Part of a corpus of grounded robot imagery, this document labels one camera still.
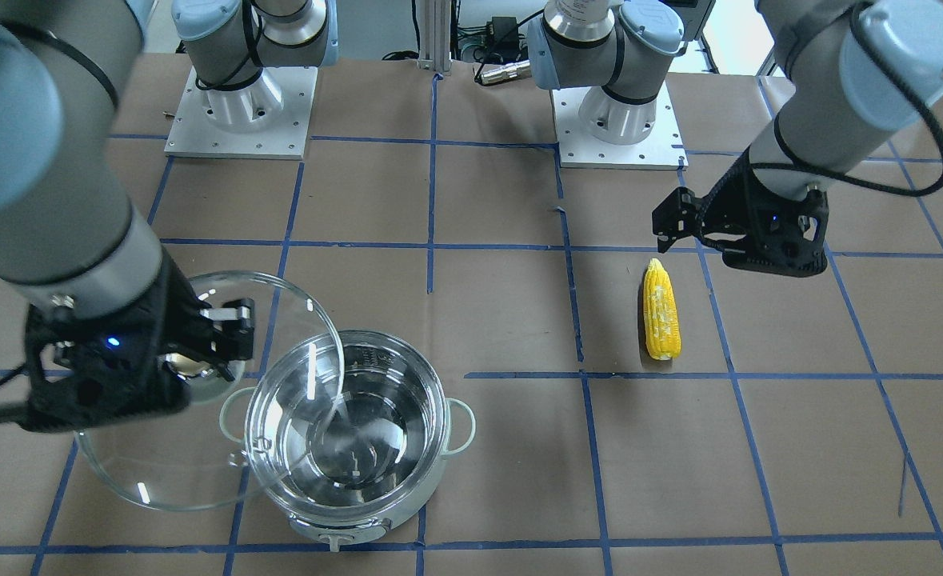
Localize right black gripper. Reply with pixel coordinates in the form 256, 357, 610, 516
22, 252, 255, 433

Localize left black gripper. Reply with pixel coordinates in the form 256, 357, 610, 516
653, 153, 829, 278

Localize glass pot lid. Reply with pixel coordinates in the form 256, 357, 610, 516
76, 270, 342, 513

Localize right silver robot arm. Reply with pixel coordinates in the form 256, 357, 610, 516
0, 1, 257, 433

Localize yellow corn cob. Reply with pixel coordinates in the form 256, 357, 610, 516
641, 258, 682, 361

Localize pale green cooking pot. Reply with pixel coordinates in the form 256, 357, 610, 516
218, 330, 476, 553

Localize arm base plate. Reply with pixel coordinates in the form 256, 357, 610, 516
164, 66, 320, 161
550, 84, 689, 170

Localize metal cable connector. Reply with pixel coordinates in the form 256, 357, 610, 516
475, 61, 532, 86

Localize black braided cable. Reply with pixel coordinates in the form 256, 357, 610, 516
699, 0, 943, 241

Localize aluminium frame post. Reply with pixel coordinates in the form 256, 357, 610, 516
415, 0, 455, 76

